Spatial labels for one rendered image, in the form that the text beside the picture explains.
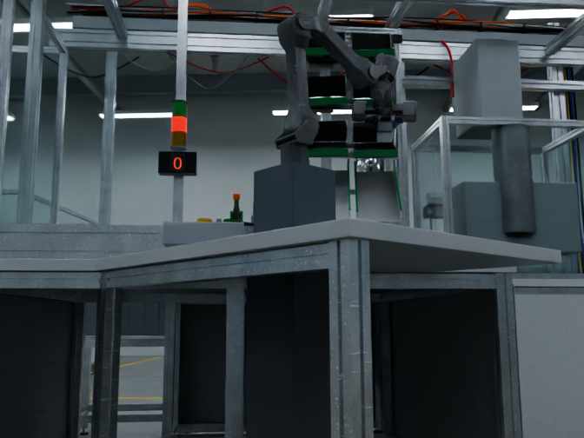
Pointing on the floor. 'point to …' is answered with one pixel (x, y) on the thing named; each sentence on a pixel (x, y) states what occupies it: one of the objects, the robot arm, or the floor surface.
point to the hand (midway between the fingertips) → (386, 121)
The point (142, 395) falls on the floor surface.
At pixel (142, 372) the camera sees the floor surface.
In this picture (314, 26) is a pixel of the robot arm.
